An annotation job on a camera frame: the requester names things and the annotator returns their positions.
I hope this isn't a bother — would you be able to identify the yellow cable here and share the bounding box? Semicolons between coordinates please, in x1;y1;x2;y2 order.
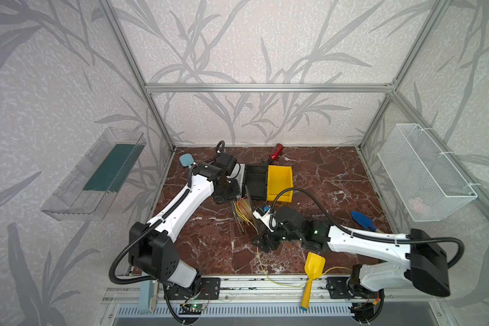
234;198;353;289

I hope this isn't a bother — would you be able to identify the grey cable spool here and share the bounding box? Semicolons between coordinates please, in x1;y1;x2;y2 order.
231;195;259;240

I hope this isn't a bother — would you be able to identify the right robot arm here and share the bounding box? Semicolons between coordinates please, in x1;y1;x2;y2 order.
251;190;465;297

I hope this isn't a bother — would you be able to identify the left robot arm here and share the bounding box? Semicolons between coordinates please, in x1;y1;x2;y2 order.
108;149;242;295

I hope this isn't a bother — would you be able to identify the white plastic bin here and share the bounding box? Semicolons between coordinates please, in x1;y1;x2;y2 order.
236;164;246;191

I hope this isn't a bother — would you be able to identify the black plastic bin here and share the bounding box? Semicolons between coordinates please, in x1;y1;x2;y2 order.
243;164;268;200

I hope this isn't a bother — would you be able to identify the yellow plastic scoop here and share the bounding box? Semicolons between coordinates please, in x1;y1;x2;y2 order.
300;252;325;311

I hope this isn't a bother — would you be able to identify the light blue brush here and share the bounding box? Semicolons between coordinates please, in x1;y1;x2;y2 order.
179;153;195;168

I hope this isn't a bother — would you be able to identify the yellow plastic bin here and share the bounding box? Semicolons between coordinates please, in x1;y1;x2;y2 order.
267;165;293;202

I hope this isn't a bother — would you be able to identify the pink item in basket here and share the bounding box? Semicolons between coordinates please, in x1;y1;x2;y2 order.
407;197;431;214

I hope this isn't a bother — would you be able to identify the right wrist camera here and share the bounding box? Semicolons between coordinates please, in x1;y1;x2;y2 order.
253;205;277;232

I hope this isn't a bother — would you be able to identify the red handled screwdriver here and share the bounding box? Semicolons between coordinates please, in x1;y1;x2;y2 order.
268;143;284;163

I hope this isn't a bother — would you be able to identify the blue wooden handled tool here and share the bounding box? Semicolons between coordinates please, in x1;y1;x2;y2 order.
350;211;383;233

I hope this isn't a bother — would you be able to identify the clear plastic wall tray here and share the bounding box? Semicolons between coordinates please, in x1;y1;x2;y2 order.
41;127;147;221

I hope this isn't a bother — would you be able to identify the white wire basket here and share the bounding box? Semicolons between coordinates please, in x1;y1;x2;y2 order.
378;124;478;222

